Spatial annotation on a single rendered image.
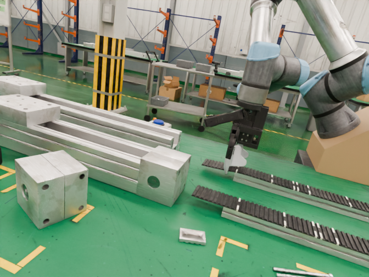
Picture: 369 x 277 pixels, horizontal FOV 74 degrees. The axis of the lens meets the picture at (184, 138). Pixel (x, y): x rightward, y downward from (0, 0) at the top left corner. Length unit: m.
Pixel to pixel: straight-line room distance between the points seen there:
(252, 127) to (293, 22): 7.63
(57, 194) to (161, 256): 0.21
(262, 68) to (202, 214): 0.38
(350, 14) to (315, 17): 7.54
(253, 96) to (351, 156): 0.50
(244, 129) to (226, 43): 7.65
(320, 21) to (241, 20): 7.37
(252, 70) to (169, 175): 0.33
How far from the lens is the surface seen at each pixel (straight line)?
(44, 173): 0.49
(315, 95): 1.05
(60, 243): 0.49
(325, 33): 0.98
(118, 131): 0.80
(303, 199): 0.77
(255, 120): 0.69
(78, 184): 0.51
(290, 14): 8.33
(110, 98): 3.94
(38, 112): 0.75
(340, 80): 1.00
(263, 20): 0.96
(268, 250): 0.55
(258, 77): 0.66
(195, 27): 8.55
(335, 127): 1.07
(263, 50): 0.66
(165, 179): 0.55
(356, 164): 1.05
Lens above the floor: 1.11
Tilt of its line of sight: 20 degrees down
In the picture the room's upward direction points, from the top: 10 degrees clockwise
